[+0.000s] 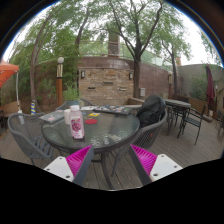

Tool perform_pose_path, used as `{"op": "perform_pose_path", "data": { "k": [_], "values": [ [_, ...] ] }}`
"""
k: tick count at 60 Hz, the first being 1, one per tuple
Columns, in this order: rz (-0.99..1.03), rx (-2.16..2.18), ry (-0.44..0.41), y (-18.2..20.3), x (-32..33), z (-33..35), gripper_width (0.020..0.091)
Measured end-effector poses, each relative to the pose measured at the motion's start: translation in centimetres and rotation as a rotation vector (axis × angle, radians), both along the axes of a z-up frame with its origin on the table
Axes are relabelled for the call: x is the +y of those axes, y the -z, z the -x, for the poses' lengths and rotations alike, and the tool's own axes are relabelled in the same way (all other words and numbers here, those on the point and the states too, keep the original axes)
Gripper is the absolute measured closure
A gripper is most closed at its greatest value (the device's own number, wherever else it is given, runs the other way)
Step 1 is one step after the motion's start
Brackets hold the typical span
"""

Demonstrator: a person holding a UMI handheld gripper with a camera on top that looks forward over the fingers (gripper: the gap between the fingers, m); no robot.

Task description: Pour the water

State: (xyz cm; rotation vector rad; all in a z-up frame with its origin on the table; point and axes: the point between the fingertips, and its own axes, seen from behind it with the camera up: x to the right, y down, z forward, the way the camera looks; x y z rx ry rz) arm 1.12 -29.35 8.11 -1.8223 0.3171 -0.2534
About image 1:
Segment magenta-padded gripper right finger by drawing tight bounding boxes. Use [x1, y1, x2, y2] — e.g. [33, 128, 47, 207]
[128, 143, 184, 187]

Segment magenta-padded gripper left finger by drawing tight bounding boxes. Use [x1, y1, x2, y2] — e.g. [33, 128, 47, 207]
[43, 144, 95, 187]

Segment pink drink bottle white cap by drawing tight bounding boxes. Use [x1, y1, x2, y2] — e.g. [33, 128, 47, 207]
[69, 104, 86, 140]

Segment silver laptop with stickers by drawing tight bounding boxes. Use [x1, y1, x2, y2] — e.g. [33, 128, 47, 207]
[39, 110, 66, 124]

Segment white ceramic cup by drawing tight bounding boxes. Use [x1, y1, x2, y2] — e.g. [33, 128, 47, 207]
[63, 108, 72, 126]

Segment dark metal patio chair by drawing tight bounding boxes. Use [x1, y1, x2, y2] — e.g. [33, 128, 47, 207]
[176, 104, 207, 146]

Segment flat round red coaster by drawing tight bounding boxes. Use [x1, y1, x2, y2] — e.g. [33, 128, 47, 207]
[84, 118, 99, 126]

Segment black backpack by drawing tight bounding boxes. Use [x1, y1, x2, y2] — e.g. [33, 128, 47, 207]
[135, 94, 167, 129]

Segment dark round patio table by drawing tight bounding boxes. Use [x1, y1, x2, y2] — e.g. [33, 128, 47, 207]
[163, 98, 192, 134]

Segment white booklet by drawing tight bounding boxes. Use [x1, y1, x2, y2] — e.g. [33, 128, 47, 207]
[79, 105, 99, 111]

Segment blue yellow striped bollard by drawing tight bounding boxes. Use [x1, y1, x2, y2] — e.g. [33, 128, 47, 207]
[30, 99, 37, 115]

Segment closed maroon patio umbrella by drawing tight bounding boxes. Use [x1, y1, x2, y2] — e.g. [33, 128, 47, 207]
[205, 63, 216, 118]

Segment tree with dark trunk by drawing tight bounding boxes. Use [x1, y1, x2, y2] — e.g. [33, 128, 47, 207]
[106, 0, 166, 99]

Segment leaning tree with brown trunk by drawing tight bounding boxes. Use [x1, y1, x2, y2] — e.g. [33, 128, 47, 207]
[29, 3, 94, 113]

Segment orange patio umbrella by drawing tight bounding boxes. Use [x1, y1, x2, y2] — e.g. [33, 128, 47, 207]
[0, 59, 23, 114]

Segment garden lamp post white globe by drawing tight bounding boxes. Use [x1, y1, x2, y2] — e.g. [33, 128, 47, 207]
[55, 56, 65, 108]

